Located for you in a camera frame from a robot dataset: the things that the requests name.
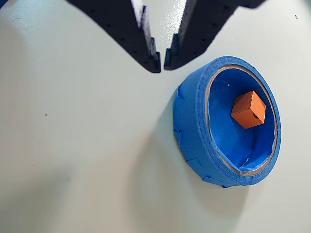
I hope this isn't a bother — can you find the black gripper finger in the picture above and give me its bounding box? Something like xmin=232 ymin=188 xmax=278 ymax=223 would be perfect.
xmin=163 ymin=0 xmax=268 ymax=71
xmin=67 ymin=0 xmax=162 ymax=74

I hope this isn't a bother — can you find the small orange cube block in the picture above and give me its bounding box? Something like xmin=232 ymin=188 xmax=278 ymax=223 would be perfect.
xmin=230 ymin=90 xmax=267 ymax=129

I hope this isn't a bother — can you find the blue tape roll bin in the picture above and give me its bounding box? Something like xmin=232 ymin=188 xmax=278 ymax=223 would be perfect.
xmin=173 ymin=55 xmax=282 ymax=189

